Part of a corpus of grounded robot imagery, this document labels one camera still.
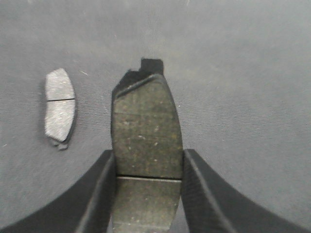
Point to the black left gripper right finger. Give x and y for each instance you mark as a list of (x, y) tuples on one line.
[(212, 205)]

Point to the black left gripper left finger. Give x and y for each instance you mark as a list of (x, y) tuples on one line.
[(84, 208)]

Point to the brake pad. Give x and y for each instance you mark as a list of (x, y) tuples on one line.
[(147, 145), (60, 108)]

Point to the dark grey conveyor belt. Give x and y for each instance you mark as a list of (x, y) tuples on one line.
[(239, 72)]

